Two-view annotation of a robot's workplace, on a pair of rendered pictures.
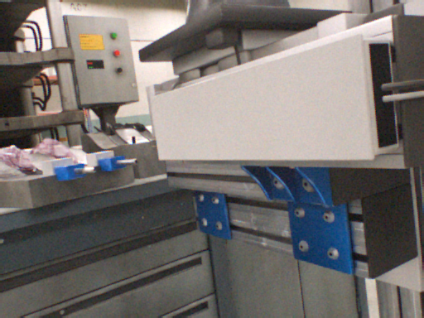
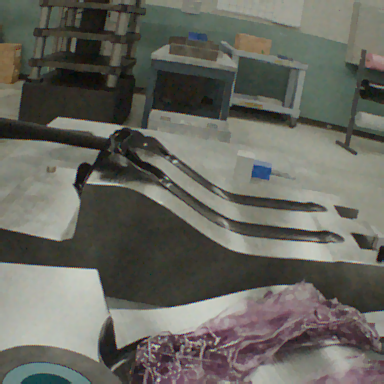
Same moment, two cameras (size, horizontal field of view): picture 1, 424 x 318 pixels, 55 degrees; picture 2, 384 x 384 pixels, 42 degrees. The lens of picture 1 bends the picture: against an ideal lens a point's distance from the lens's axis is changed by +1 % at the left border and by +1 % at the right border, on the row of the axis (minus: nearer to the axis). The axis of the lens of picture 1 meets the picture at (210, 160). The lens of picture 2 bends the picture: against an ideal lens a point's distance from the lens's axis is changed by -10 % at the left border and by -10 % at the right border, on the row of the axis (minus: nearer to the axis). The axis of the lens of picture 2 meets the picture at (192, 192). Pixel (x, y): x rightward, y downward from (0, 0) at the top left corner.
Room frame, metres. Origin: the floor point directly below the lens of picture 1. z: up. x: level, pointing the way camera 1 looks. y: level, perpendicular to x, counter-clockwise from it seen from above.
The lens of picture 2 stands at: (0.92, 0.77, 1.11)
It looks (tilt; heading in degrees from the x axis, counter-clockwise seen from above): 18 degrees down; 304
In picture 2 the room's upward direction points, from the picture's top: 10 degrees clockwise
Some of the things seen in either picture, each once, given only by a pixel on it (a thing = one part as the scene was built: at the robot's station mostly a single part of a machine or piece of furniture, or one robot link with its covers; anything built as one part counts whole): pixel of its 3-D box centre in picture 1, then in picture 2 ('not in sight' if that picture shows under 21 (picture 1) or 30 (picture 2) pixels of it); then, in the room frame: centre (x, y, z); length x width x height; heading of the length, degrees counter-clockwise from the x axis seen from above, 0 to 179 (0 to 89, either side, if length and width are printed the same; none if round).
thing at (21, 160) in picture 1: (22, 155); (308, 362); (1.01, 0.46, 0.90); 0.26 x 0.18 x 0.08; 54
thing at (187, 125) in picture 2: not in sight; (188, 129); (3.23, -2.45, 0.28); 0.61 x 0.41 x 0.15; 36
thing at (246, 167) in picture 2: not in sight; (265, 170); (1.42, -0.22, 0.83); 0.13 x 0.05 x 0.05; 29
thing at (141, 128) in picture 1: (133, 132); (212, 183); (1.26, 0.22, 0.92); 0.35 x 0.16 x 0.09; 36
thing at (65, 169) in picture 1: (73, 171); not in sight; (0.80, 0.27, 0.86); 0.13 x 0.05 x 0.05; 54
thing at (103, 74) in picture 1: (115, 173); not in sight; (1.97, 0.47, 0.74); 0.31 x 0.22 x 1.47; 126
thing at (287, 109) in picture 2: not in sight; (258, 83); (4.20, -5.11, 0.47); 1.10 x 0.52 x 0.94; 44
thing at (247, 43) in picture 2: not in sight; (252, 46); (4.34, -5.02, 0.94); 0.41 x 0.33 x 0.29; 44
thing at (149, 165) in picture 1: (137, 148); (193, 214); (1.28, 0.22, 0.87); 0.50 x 0.26 x 0.14; 36
